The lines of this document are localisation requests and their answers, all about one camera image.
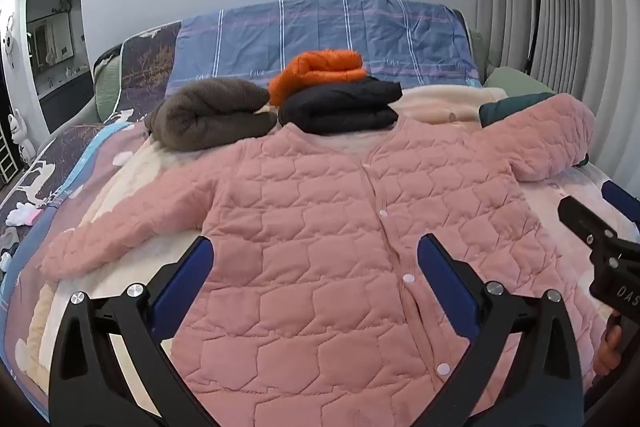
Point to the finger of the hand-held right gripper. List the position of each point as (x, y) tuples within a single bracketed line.
[(580, 217), (622, 202)]

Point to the dark cabinet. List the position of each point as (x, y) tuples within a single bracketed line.
[(65, 94)]

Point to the dark printed quilt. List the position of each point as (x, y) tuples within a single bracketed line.
[(145, 72)]

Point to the person's right hand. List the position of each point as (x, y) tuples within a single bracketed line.
[(611, 349)]

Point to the white bear wall figure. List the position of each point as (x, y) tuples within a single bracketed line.
[(7, 38)]

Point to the green quilted pillow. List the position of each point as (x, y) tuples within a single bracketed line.
[(107, 87)]

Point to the folded black puffer jacket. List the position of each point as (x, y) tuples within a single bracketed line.
[(340, 107)]

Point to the folded brown fleece garment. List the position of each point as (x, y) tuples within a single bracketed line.
[(210, 112)]

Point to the teal cloth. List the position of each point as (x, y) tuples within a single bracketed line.
[(505, 109)]

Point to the white pleated curtain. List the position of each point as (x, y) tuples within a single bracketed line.
[(575, 32)]

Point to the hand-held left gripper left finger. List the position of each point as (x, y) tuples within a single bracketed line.
[(185, 287)]

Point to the white ladder shelf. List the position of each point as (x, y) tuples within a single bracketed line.
[(6, 157)]

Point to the wall mirror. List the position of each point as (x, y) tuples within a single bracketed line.
[(50, 39)]

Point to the white plush toy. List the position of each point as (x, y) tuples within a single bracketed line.
[(22, 214)]

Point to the folded orange puffer jacket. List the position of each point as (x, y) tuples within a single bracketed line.
[(310, 72)]

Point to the white cat figurine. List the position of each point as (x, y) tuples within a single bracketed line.
[(20, 137)]

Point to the plain green pillow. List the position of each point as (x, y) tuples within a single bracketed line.
[(515, 82)]

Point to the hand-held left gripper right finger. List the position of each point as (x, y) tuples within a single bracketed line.
[(445, 287)]

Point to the cream fleece blanket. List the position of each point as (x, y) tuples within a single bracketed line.
[(450, 107)]

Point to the pink quilted jacket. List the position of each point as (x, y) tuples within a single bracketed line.
[(310, 207)]

